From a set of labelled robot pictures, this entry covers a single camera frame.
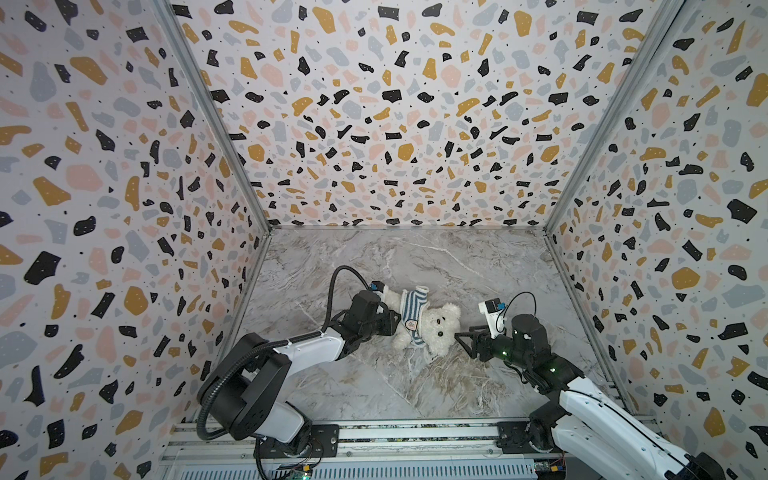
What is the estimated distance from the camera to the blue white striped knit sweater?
2.87 ft

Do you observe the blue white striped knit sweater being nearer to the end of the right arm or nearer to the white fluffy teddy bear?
the white fluffy teddy bear

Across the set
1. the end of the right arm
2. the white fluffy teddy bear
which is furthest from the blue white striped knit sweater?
the end of the right arm

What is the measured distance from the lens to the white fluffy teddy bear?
0.86m
